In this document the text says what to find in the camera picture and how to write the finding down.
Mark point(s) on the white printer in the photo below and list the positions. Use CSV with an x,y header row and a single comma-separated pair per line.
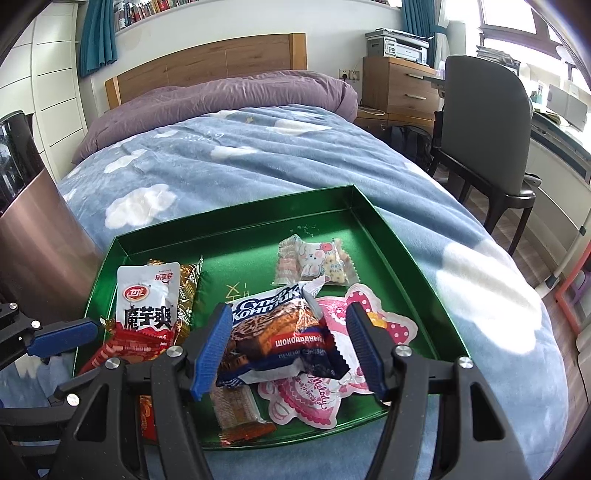
x,y
406,46

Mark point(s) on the green tray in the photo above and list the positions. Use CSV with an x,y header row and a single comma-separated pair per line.
x,y
249,249

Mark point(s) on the white candy packet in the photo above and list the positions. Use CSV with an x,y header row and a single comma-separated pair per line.
x,y
309,265

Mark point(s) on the clear wafer packet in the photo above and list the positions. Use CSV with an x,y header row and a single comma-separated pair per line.
x,y
235,406

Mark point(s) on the pink shelf frame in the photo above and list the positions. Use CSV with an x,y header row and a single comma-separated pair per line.
x,y
565,295

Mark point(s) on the wall socket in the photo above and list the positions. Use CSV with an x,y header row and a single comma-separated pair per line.
x,y
349,74

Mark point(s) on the white wardrobe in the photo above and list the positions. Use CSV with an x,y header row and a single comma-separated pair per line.
x,y
55,92

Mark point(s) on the row of books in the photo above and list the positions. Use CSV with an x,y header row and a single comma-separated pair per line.
x,y
147,9

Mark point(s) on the red and white snack packet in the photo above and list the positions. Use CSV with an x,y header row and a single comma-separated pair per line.
x,y
147,300

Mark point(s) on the brown and black appliance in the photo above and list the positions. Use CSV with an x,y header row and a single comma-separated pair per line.
x,y
41,240

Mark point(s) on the brown snack packet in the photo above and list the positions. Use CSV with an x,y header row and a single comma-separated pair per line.
x,y
189,281

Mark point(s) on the purple pillow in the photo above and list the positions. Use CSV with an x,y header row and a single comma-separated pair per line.
x,y
231,97

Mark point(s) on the grey chair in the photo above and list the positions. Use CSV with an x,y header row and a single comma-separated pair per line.
x,y
480,120

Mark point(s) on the blue cookie packet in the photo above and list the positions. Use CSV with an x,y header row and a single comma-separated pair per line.
x,y
277,332

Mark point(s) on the pink character shaped packet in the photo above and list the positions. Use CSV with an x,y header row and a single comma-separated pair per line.
x,y
300,397

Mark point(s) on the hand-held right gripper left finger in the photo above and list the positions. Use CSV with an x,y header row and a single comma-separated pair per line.
x,y
212,346

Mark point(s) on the wooden dresser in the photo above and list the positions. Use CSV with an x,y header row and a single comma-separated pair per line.
x,y
392,87

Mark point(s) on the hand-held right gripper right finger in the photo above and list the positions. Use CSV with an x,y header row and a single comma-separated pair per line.
x,y
364,346

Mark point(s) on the white desk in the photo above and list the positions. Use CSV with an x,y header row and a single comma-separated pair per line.
x,y
554,152

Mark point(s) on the black bag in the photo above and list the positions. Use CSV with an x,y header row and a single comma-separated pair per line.
x,y
413,145

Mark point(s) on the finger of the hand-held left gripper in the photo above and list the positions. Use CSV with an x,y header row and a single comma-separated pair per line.
x,y
64,337
69,399

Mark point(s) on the teal curtain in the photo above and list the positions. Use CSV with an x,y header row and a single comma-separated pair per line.
x,y
415,14
99,37

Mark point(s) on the wooden headboard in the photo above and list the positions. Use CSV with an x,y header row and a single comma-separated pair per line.
x,y
207,60

